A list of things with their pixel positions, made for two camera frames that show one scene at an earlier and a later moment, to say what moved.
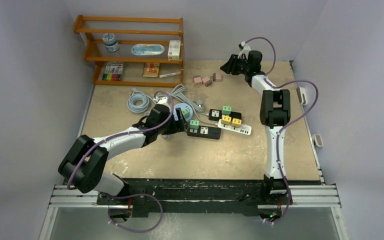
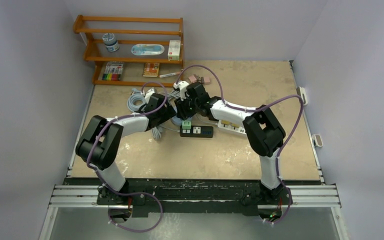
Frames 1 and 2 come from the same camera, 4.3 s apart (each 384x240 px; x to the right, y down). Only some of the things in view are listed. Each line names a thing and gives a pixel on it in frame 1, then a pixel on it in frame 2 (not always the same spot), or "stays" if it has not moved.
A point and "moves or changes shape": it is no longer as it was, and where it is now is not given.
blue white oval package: (147, 49) stays
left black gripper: (177, 126) → (168, 113)
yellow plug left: (226, 120) stays
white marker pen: (166, 75) stays
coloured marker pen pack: (113, 71) stays
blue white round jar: (111, 44) stays
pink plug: (198, 80) moves or changes shape
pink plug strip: (219, 77) → (207, 80)
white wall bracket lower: (317, 140) stays
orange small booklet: (151, 69) stays
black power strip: (205, 132) moves or changes shape
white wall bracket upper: (302, 95) stays
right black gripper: (230, 66) → (182, 113)
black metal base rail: (136, 197) stays
